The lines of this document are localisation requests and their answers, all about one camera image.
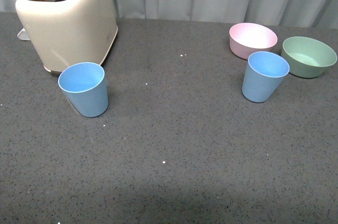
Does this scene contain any blue cup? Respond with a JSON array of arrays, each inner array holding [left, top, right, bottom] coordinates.
[[58, 62, 108, 117], [242, 51, 290, 102]]

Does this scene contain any pink bowl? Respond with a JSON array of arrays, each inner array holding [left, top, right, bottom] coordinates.
[[229, 23, 278, 60]]

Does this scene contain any cream white toaster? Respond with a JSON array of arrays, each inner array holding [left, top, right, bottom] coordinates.
[[15, 0, 118, 73]]

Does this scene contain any green bowl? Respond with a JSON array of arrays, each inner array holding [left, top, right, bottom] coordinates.
[[281, 36, 337, 78]]

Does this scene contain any white power plug cable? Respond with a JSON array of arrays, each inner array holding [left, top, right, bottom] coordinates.
[[17, 27, 31, 41]]

